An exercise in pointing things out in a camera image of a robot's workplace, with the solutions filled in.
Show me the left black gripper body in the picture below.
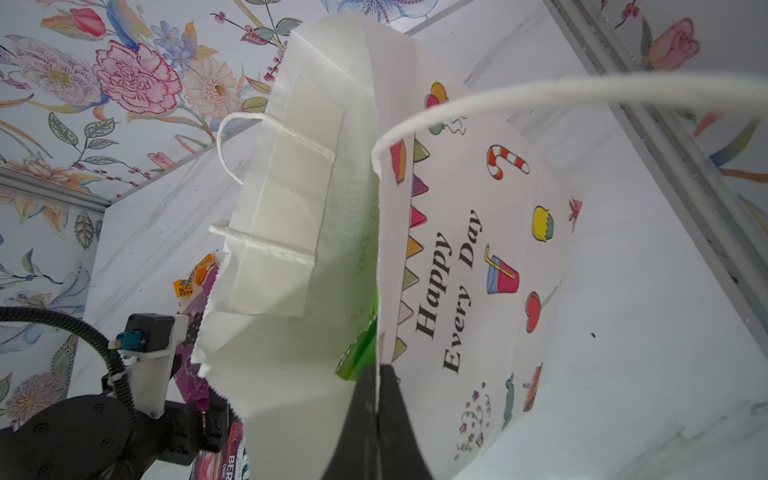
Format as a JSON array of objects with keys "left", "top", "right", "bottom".
[{"left": 134, "top": 389, "right": 233, "bottom": 474}]

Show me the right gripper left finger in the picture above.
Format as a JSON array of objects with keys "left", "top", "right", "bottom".
[{"left": 322, "top": 366, "right": 380, "bottom": 480}]

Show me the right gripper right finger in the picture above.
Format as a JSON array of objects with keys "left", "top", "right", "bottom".
[{"left": 377, "top": 365, "right": 432, "bottom": 480}]

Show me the purple berry biscuit pack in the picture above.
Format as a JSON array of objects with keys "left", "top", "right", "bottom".
[{"left": 174, "top": 267, "right": 218, "bottom": 412}]

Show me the green Lays chips bag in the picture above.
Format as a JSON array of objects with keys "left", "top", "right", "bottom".
[{"left": 335, "top": 291, "right": 379, "bottom": 382}]

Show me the white paper gift bag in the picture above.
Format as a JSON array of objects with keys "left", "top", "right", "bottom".
[{"left": 193, "top": 13, "right": 767, "bottom": 479}]

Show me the purple Fox's candy bag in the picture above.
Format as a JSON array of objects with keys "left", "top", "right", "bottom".
[{"left": 189, "top": 419, "right": 250, "bottom": 480}]

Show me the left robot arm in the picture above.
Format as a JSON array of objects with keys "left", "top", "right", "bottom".
[{"left": 1, "top": 393, "right": 233, "bottom": 479}]

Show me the orange small candy packet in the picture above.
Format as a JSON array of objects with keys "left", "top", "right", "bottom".
[{"left": 173, "top": 254, "right": 217, "bottom": 298}]

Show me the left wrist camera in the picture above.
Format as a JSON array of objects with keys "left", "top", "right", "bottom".
[{"left": 108, "top": 313, "right": 189, "bottom": 419}]

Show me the left black corrugated cable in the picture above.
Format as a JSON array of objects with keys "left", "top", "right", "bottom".
[{"left": 0, "top": 305, "right": 136, "bottom": 415}]

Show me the left aluminium frame post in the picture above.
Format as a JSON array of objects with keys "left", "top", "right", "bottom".
[{"left": 1, "top": 167, "right": 111, "bottom": 213}]

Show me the aluminium frame post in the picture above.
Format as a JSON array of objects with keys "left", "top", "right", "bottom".
[
  {"left": 545, "top": 0, "right": 767, "bottom": 350},
  {"left": 1, "top": 167, "right": 111, "bottom": 213}
]

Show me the right aluminium frame post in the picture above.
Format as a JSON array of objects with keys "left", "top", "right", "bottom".
[{"left": 545, "top": 0, "right": 767, "bottom": 350}]

